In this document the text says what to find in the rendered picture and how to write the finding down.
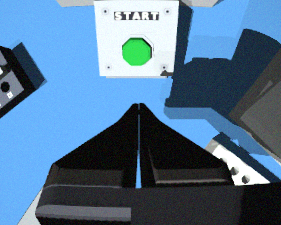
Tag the blue bench mat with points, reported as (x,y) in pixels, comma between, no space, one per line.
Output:
(220,52)

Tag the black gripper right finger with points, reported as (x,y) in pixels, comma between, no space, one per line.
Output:
(173,160)

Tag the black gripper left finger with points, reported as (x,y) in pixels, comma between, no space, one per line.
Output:
(106,158)

